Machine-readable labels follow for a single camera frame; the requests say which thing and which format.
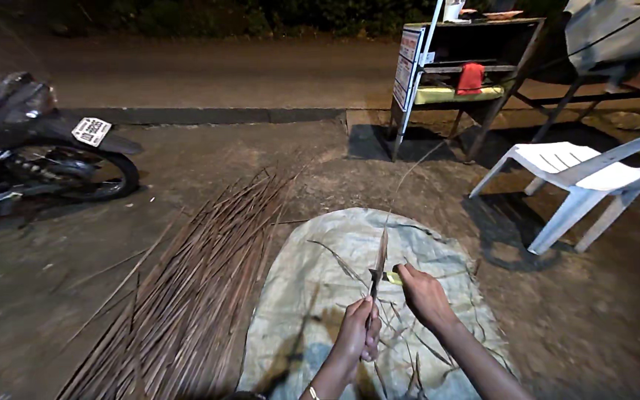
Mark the person's right hand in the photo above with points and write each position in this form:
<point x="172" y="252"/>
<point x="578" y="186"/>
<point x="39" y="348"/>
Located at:
<point x="426" y="297"/>

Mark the person's left hand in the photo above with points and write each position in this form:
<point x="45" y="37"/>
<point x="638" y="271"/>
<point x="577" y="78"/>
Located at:
<point x="349" y="339"/>

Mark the person's left thumb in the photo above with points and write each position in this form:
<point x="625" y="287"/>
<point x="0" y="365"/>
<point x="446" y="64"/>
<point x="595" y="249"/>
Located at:
<point x="363" y="306"/>

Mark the person's right fingers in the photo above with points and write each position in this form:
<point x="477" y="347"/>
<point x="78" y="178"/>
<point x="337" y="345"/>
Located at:
<point x="406" y="272"/>

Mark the person's left fingers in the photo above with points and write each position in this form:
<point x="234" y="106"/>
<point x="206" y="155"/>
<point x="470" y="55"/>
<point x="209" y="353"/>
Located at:
<point x="373" y="339"/>

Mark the single brown dried palm leaf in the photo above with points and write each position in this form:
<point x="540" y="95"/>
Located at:
<point x="382" y="251"/>

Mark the person's left forearm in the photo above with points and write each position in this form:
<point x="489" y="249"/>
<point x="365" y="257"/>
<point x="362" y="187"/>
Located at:
<point x="328" y="382"/>

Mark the person's right forearm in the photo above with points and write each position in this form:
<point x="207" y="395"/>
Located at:
<point x="481" y="364"/>

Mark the scattered leaf scraps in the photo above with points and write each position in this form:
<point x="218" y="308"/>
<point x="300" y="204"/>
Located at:
<point x="415" y="366"/>

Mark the pale woven sack mat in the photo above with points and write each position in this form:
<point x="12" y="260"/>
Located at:
<point x="298" y="278"/>

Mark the pile of dried palm fronds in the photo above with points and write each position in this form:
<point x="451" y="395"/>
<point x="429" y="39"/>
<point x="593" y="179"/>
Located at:
<point x="186" y="294"/>

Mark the white plastic chair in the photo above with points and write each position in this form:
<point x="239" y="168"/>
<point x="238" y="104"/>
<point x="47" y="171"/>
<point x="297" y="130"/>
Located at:
<point x="578" y="166"/>

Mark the wooden stall shelf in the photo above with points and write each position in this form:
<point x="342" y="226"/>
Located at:
<point x="464" y="41"/>

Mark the green bushes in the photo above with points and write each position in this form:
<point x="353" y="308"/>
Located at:
<point x="298" y="16"/>

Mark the dark motorcycle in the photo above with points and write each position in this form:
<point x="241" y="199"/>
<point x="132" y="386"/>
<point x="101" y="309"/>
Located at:
<point x="36" y="144"/>

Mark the tarp-covered dark frame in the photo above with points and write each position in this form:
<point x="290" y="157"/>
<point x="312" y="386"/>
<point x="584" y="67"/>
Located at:
<point x="611" y="41"/>

